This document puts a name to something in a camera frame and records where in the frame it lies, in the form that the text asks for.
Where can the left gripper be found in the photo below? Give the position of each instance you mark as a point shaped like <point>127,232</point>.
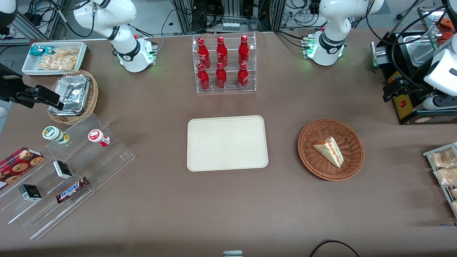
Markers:
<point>411,86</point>

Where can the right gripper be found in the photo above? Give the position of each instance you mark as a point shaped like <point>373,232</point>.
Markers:
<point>8,89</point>

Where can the triangular sandwich wedge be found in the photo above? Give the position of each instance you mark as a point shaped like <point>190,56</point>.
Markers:
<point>330,151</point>

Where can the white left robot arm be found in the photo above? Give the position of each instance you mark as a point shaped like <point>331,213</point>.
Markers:
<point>330,39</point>

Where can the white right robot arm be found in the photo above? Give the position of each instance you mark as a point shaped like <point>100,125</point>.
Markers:
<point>128,46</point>

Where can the white rectangular snack tray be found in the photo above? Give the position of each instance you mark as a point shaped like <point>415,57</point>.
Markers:
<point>30,66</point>

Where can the dark brown wicker basket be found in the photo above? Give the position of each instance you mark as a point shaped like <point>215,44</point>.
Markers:
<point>350,142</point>

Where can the light tan wicker basket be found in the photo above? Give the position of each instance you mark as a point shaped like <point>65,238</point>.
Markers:
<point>93,96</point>

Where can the cream plastic serving tray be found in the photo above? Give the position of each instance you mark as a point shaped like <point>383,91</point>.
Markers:
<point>227,143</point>

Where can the black food warmer machine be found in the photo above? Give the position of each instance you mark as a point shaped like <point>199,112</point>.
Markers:
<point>405,114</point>

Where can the teal snack packet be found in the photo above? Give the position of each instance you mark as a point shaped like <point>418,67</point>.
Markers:
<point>38,50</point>

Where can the clear bag of crackers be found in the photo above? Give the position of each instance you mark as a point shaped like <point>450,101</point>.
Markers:
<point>57,63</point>
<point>68,52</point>

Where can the stack of foil trays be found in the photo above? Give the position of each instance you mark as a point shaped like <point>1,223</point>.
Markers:
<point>73,94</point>

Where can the steel warmer pan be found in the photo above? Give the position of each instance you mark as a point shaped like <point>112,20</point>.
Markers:
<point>419,53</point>

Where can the green lid white cup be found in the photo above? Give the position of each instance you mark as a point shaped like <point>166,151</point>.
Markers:
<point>53,134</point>

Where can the red sausage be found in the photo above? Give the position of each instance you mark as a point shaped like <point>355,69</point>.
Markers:
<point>449,36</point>
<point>450,23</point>

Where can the wrapped bread pack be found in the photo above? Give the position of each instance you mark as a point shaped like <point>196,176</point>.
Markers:
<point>446,176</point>
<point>442,159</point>

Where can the red tartan cookie box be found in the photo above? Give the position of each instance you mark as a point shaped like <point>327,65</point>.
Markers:
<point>18,166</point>

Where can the red lid white cup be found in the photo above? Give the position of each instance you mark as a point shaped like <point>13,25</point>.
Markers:
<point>97,137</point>

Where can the small black carton box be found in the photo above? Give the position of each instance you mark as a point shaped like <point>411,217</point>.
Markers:
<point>30,192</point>
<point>63,170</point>

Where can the clear acrylic stepped shelf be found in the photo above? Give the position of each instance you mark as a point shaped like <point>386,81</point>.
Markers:
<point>107,160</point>

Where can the Snickers chocolate bar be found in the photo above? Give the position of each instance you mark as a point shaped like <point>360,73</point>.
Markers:
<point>71,190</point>

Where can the red cola bottle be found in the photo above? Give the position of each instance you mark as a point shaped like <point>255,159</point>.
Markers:
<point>221,53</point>
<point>221,76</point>
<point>244,51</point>
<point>203,53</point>
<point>242,76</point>
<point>203,78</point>

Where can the clear acrylic bottle rack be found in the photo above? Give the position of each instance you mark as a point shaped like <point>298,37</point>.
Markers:
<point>232,85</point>

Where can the white power strip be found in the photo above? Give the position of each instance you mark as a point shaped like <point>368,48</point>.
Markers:
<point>231,26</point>

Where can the aluminium profile equipment rack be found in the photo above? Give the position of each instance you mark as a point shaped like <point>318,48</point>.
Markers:
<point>228,10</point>

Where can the small grey device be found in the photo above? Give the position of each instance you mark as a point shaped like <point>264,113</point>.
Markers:
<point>232,253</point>

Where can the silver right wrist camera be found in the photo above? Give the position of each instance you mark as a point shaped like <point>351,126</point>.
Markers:
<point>3,112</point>

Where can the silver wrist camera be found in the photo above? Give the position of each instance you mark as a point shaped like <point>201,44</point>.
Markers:
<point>441,102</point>
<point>3,112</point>

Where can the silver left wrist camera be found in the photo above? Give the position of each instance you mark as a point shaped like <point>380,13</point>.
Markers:
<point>441,102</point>

